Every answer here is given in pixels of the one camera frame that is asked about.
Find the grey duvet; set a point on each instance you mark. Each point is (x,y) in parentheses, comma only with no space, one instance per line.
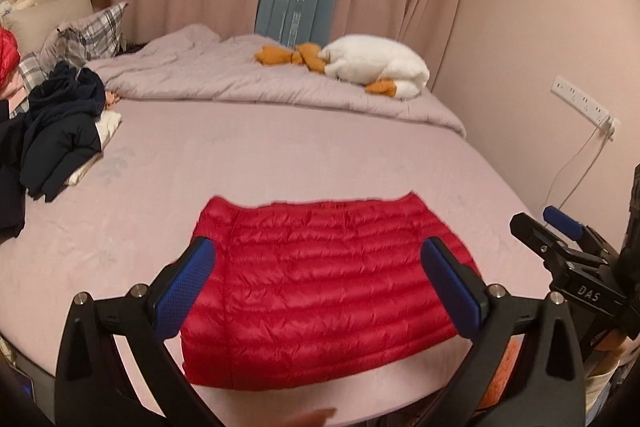
(250,77)

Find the orange cloth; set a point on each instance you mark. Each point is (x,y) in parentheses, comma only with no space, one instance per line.
(500,377)

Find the beige pillow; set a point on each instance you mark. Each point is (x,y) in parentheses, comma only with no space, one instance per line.
(45,19)

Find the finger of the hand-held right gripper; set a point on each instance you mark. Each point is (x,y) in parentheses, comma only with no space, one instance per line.
(537,239)
(562,222)

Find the navy hooded jacket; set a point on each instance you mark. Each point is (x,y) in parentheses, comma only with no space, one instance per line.
(60,132)

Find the plaid pillow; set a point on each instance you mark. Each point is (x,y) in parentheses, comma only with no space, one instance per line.
(90,34)

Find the red down jacket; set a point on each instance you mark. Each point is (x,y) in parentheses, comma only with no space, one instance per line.
(325,287)
(7,57)

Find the white wall power strip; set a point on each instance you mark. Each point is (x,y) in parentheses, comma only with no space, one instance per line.
(585,104)

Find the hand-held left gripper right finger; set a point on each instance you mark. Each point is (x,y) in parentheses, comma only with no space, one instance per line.
(452,287)

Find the white cloth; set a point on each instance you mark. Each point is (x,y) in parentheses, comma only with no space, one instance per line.
(107,127)

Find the dark navy garment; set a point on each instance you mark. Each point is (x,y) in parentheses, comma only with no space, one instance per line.
(10,187)

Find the white goose plush toy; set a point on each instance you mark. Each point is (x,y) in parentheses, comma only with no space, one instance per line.
(375,62)

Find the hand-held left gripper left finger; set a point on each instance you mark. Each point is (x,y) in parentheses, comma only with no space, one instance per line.
(185,282)

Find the person's right forearm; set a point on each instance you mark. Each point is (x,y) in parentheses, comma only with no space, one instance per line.
(602,382)

